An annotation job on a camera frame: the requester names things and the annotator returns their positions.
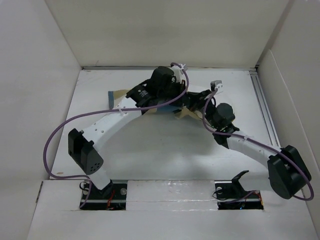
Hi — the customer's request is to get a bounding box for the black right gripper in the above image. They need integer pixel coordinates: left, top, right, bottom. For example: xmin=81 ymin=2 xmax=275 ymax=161
xmin=187 ymin=89 xmax=219 ymax=129

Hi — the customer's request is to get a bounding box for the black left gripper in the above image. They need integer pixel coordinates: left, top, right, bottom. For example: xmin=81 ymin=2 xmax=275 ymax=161
xmin=158 ymin=80 xmax=192 ymax=108

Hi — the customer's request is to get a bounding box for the plaid beige blue pillowcase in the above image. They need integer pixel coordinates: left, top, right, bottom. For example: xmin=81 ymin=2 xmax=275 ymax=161
xmin=108 ymin=89 xmax=203 ymax=121

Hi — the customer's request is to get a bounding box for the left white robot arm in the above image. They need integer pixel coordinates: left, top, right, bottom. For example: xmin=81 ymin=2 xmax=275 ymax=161
xmin=68 ymin=63 xmax=190 ymax=199

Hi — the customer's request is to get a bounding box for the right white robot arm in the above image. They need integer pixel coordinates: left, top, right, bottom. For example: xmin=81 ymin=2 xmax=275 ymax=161
xmin=187 ymin=90 xmax=314 ymax=201

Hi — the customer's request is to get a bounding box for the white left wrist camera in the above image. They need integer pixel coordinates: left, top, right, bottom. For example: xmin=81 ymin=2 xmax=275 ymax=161
xmin=170 ymin=62 xmax=188 ymax=83

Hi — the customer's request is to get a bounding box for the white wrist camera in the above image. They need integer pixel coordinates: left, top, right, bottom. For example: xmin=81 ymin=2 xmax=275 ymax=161
xmin=210 ymin=80 xmax=224 ymax=95
xmin=170 ymin=62 xmax=188 ymax=83

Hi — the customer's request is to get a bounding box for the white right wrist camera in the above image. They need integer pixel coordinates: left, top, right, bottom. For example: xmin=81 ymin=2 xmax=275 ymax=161
xmin=210 ymin=80 xmax=224 ymax=95

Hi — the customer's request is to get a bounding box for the aluminium rail right side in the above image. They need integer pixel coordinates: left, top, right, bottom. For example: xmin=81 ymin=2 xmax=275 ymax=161
xmin=249 ymin=70 xmax=281 ymax=147

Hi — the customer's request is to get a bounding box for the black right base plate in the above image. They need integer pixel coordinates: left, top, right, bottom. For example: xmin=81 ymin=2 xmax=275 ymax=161
xmin=212 ymin=170 xmax=264 ymax=211

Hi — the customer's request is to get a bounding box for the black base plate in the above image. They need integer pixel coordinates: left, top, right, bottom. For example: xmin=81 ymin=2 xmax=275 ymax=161
xmin=212 ymin=170 xmax=264 ymax=211
xmin=79 ymin=180 xmax=128 ymax=211

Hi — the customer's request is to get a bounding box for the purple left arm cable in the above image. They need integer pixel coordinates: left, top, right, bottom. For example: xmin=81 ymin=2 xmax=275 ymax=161
xmin=43 ymin=62 xmax=189 ymax=210

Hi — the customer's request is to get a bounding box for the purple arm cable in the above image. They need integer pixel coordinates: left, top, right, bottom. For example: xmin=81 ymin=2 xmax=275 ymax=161
xmin=43 ymin=62 xmax=189 ymax=210
xmin=201 ymin=89 xmax=315 ymax=203

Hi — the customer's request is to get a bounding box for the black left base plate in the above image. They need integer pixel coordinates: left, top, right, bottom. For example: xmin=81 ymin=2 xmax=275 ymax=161
xmin=79 ymin=180 xmax=128 ymax=211

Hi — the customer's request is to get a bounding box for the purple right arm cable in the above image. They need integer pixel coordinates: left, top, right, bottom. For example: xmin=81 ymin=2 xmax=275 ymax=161
xmin=201 ymin=89 xmax=315 ymax=203

